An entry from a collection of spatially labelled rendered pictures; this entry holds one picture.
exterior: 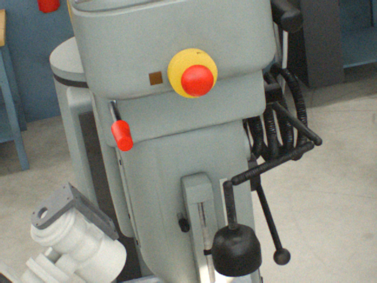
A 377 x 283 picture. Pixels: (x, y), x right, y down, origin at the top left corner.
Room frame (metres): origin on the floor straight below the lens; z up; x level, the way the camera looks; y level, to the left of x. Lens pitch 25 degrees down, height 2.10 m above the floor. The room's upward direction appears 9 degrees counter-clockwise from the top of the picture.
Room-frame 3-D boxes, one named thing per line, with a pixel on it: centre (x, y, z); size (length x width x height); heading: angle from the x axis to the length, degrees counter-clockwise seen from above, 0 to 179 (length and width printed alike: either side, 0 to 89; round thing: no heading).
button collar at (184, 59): (0.93, -0.02, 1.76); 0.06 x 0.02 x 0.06; 98
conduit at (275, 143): (1.45, -0.15, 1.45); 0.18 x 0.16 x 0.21; 8
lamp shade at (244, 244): (0.96, -0.05, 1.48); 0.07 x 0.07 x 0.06
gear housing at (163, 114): (1.20, 0.01, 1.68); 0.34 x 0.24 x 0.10; 8
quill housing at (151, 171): (1.16, 0.01, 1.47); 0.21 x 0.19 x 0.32; 98
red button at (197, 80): (0.90, -0.03, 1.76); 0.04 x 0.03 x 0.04; 98
